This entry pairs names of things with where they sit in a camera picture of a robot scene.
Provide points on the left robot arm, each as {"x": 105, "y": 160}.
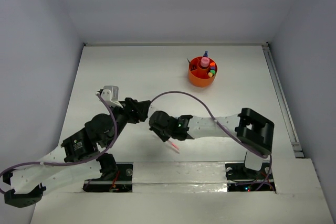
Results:
{"x": 82, "y": 156}

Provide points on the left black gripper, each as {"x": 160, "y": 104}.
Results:
{"x": 135, "y": 109}

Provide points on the orange round desk organizer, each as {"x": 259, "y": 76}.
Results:
{"x": 199, "y": 77}

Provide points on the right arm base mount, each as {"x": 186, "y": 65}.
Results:
{"x": 241, "y": 179}

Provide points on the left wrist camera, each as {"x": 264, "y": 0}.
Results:
{"x": 109, "y": 95}

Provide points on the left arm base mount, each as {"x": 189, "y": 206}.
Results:
{"x": 115, "y": 177}

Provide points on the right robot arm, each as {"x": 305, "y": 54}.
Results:
{"x": 248, "y": 128}

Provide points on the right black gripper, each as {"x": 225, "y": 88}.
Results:
{"x": 164, "y": 137}

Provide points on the pink capped clear tube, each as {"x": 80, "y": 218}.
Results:
{"x": 204, "y": 62}

